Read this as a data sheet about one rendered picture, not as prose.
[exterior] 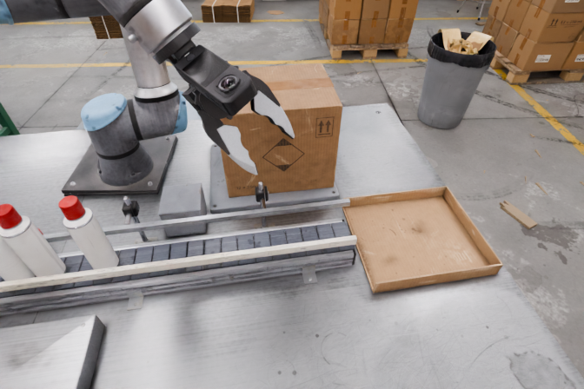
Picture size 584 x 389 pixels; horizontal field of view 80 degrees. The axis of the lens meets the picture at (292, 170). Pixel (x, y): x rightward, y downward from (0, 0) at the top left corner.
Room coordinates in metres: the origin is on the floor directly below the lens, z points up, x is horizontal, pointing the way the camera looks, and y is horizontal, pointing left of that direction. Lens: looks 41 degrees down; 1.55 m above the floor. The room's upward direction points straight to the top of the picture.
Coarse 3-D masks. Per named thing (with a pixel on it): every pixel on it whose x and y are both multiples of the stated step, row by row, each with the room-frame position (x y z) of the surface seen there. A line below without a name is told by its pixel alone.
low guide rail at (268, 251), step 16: (320, 240) 0.48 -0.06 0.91; (336, 240) 0.48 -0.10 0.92; (352, 240) 0.48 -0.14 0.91; (208, 256) 0.44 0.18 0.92; (224, 256) 0.44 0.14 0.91; (240, 256) 0.44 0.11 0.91; (256, 256) 0.45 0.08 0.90; (80, 272) 0.40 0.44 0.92; (96, 272) 0.40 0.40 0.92; (112, 272) 0.40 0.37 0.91; (128, 272) 0.40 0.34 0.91; (144, 272) 0.41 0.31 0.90; (0, 288) 0.36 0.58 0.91; (16, 288) 0.37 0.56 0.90
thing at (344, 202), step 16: (272, 208) 0.53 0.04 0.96; (288, 208) 0.53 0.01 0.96; (304, 208) 0.54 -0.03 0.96; (320, 208) 0.54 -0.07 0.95; (144, 224) 0.49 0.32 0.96; (160, 224) 0.49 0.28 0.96; (176, 224) 0.49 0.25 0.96; (192, 224) 0.50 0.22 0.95; (48, 240) 0.45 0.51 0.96; (64, 240) 0.45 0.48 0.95
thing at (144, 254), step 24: (216, 240) 0.51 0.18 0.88; (240, 240) 0.51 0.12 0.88; (264, 240) 0.51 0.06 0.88; (288, 240) 0.51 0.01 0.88; (312, 240) 0.51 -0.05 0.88; (72, 264) 0.44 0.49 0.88; (120, 264) 0.44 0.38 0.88; (216, 264) 0.44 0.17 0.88; (240, 264) 0.44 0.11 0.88; (48, 288) 0.38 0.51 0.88
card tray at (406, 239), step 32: (416, 192) 0.68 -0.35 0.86; (448, 192) 0.68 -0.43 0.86; (352, 224) 0.59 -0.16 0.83; (384, 224) 0.59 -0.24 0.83; (416, 224) 0.59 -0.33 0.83; (448, 224) 0.59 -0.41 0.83; (384, 256) 0.49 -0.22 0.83; (416, 256) 0.49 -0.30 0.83; (448, 256) 0.49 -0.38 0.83; (480, 256) 0.49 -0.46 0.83; (384, 288) 0.40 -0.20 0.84
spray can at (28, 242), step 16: (0, 208) 0.42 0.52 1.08; (0, 224) 0.40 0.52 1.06; (16, 224) 0.41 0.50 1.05; (32, 224) 0.43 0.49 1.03; (16, 240) 0.39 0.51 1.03; (32, 240) 0.41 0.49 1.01; (32, 256) 0.40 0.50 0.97; (48, 256) 0.41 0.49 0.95; (48, 272) 0.40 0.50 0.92; (64, 272) 0.42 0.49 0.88
